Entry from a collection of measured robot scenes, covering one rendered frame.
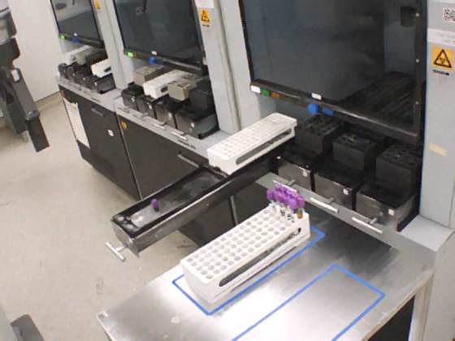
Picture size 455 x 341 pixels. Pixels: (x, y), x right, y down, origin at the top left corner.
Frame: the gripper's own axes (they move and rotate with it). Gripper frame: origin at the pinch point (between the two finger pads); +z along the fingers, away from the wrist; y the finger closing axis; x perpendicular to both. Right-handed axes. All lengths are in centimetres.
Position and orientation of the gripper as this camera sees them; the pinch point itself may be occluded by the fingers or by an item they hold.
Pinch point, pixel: (30, 135)
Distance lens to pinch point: 103.0
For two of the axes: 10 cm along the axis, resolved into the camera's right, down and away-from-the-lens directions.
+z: 1.6, 8.4, 5.2
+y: 6.4, 3.1, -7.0
